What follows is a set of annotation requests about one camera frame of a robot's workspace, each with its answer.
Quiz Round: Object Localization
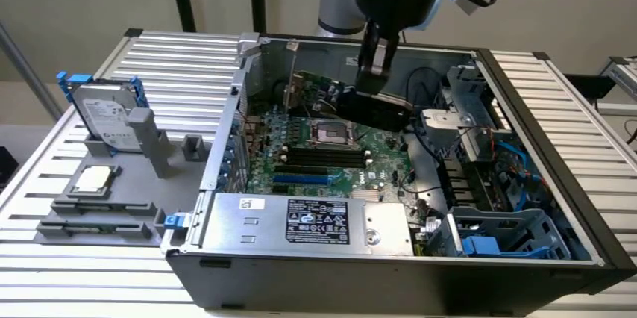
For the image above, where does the hard disk with blue carrier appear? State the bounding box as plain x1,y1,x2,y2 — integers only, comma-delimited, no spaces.
56,70,152,156

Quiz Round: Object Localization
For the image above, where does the green motherboard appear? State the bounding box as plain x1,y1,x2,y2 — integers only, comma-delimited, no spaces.
246,104,435,219

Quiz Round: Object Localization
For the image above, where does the cpu socket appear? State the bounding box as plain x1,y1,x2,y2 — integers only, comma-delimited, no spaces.
307,119,359,148

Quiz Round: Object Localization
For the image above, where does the black open pc case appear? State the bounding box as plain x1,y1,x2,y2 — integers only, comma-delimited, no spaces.
159,32,637,314

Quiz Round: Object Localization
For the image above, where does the black box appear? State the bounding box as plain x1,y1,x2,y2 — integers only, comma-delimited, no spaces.
0,146,20,189

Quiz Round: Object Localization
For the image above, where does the black ram slot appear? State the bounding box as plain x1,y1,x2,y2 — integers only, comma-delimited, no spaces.
288,154,372,164
291,145,374,155
286,158,372,169
290,149,374,160

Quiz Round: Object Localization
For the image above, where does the blue expansion slot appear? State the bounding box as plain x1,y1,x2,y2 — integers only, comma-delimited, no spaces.
274,173,334,185

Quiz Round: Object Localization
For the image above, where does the green gpu with black fan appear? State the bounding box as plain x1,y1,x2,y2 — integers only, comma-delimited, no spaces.
283,39,415,133

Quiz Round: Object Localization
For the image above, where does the silver metal drive cage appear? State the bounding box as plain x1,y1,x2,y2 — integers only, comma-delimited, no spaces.
420,65,514,147

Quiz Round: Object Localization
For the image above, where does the grey disk bay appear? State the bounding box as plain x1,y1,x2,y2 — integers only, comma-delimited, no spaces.
431,206,572,260

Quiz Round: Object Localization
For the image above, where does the silver power supply unit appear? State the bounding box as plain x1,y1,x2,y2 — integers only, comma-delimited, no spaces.
200,192,415,258

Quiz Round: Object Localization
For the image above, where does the blue case latch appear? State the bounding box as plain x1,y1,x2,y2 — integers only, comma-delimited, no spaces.
163,212,192,231

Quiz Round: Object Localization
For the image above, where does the grey slanted metal pole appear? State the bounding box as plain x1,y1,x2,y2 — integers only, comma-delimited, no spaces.
0,20,54,123

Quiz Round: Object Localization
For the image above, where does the silver cpu chip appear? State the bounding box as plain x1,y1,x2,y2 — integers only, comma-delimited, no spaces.
74,166,115,191

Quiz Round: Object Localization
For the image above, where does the black wire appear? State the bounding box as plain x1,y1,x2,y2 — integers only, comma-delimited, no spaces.
407,66,443,105

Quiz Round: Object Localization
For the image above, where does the black expansion slot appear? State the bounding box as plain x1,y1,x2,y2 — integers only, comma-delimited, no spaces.
275,166,331,176

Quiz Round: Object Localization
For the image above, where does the grey parts rack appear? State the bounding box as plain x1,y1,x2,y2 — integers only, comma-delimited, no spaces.
36,107,214,249

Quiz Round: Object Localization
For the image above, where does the blue data wire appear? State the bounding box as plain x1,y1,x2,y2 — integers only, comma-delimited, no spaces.
491,137,547,202

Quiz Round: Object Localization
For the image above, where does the silver chipset heat sink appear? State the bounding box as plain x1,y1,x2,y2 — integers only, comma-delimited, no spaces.
352,188,386,204

